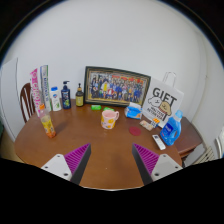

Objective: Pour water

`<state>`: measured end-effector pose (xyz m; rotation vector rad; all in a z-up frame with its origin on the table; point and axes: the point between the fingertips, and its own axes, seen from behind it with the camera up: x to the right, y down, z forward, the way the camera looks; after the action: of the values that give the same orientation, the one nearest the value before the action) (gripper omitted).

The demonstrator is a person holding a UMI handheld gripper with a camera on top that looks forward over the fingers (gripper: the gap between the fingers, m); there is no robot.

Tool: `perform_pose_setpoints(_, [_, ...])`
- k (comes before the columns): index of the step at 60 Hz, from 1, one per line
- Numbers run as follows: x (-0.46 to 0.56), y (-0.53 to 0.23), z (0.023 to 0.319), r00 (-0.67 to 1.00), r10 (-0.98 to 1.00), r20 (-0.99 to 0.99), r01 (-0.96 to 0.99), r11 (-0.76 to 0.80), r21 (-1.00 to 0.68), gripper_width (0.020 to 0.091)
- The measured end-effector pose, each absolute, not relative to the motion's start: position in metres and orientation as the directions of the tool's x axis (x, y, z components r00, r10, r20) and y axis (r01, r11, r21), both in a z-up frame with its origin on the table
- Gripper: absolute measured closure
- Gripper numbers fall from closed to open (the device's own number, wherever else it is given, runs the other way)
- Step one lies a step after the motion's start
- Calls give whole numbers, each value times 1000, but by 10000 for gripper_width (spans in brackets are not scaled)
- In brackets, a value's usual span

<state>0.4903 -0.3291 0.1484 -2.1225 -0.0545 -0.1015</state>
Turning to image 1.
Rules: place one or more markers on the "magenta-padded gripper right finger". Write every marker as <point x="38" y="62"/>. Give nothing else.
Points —
<point x="148" y="160"/>

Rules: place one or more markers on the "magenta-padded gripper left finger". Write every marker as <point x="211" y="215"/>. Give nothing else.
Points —
<point x="75" y="160"/>

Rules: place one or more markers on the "orange juice bottle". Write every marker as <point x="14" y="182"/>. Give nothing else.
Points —
<point x="48" y="125"/>

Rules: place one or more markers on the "white remote control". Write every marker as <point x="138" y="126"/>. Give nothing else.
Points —
<point x="159" y="142"/>

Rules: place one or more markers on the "flat round red coaster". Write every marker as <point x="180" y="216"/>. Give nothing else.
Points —
<point x="135" y="131"/>

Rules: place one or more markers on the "small flat snack packet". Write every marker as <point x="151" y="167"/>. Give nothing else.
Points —
<point x="146" y="125"/>

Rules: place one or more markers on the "blue detergent bottle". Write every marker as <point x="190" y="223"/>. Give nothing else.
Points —
<point x="170" y="131"/>

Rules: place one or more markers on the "dark wooden side cabinet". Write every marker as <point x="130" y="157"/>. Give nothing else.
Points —
<point x="190" y="136"/>

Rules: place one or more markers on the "blue tissue pack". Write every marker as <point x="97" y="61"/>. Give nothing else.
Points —
<point x="133" y="111"/>

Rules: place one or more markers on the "pink mug with yellow spots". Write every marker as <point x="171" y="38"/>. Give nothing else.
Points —
<point x="108" y="120"/>

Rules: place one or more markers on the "white printed paper bag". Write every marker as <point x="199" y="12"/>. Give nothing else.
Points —
<point x="163" y="100"/>

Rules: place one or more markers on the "brown pump bottle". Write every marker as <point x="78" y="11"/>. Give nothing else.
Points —
<point x="79" y="98"/>

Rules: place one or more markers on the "white radiator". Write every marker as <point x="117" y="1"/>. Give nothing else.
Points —
<point x="210" y="154"/>

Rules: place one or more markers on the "dark blue pump bottle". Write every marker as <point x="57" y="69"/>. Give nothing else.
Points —
<point x="66" y="98"/>

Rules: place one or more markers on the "white shampoo bottle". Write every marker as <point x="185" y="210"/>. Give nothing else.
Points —
<point x="55" y="100"/>

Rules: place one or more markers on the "wooden chair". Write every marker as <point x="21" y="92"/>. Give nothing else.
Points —
<point x="26" y="100"/>

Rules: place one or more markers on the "pink shuttlecock tube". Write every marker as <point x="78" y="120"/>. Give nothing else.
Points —
<point x="36" y="91"/>

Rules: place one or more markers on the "white shuttlecock tube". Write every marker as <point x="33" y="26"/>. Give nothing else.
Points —
<point x="45" y="86"/>

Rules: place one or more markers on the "framed group picture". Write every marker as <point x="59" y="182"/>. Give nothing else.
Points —
<point x="115" y="86"/>

